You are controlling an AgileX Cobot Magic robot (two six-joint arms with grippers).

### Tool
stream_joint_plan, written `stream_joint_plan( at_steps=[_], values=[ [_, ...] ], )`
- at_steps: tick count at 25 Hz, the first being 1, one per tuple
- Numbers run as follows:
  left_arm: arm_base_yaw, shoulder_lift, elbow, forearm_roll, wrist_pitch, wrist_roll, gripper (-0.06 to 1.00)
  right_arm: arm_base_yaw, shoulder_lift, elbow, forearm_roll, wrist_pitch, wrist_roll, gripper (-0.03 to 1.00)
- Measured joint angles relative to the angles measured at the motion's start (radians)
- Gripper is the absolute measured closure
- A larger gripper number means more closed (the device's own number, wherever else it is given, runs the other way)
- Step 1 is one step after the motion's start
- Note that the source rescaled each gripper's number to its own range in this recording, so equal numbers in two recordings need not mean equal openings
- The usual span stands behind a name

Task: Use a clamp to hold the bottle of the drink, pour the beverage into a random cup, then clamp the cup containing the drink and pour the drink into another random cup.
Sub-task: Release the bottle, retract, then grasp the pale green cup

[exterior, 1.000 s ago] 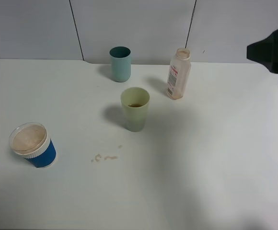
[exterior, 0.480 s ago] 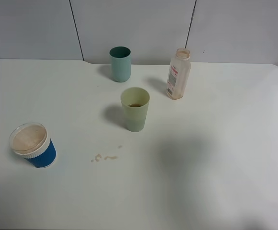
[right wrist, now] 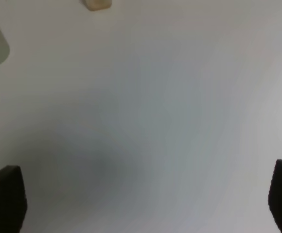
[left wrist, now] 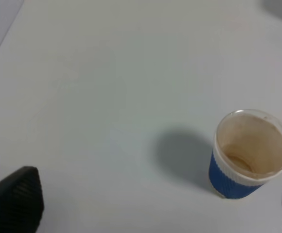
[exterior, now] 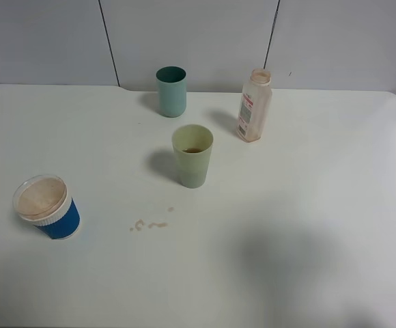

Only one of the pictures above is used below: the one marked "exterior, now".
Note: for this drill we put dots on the clear plastic beverage bottle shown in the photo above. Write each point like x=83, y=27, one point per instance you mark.
x=254, y=105

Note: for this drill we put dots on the light green plastic cup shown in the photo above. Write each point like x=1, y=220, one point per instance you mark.
x=192, y=146

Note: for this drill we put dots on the teal plastic cup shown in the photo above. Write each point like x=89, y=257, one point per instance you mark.
x=171, y=81

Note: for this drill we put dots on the blue white ribbed cup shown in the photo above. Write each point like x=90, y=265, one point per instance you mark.
x=45, y=202

